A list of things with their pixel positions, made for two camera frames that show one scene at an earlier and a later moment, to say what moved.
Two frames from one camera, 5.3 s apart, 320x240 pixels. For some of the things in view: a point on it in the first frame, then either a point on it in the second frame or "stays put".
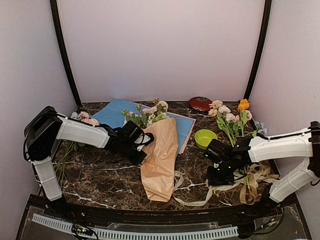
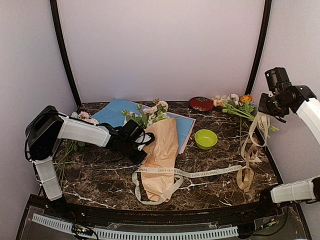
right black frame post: x=260 y=50 stays put
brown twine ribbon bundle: x=248 y=194 to x=245 y=174
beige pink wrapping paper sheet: x=157 y=165 stays put
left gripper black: x=140 y=158 stays put
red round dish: x=200 y=103 stays put
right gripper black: x=214 y=181 to x=263 y=108
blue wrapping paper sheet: x=109 y=112 stays put
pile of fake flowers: x=60 y=162 stays put
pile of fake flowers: x=233 y=125 to x=240 y=107
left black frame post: x=58 y=26 stays put
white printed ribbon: x=177 y=175 to x=255 y=141
